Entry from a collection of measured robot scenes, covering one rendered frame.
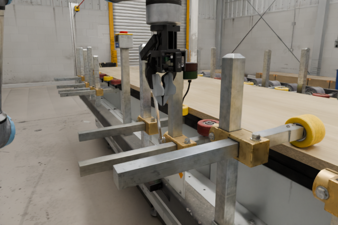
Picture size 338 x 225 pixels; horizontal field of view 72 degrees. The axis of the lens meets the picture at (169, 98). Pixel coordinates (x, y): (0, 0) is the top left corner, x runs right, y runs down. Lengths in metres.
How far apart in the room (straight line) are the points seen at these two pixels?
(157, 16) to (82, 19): 7.98
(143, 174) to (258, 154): 0.23
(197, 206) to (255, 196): 0.21
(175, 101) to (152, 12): 0.28
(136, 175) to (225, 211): 0.29
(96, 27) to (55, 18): 1.27
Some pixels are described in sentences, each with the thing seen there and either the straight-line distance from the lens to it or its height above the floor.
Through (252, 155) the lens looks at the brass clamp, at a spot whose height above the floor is 0.95.
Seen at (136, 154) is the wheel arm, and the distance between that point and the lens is 0.67.
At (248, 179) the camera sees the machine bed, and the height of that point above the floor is 0.73.
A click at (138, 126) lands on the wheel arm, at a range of 0.93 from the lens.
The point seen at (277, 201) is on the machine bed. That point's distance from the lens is 0.80.
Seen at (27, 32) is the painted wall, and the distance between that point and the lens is 8.35.
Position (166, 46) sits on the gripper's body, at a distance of 0.57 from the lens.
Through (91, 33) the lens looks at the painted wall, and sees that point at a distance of 8.54.
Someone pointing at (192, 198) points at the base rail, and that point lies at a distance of 0.77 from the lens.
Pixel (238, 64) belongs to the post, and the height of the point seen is 1.12.
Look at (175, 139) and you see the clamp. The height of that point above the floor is 0.87.
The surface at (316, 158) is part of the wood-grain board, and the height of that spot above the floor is 0.90.
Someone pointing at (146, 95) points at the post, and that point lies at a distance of 0.95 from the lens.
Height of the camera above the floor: 1.15
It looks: 12 degrees down
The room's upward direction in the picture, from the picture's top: straight up
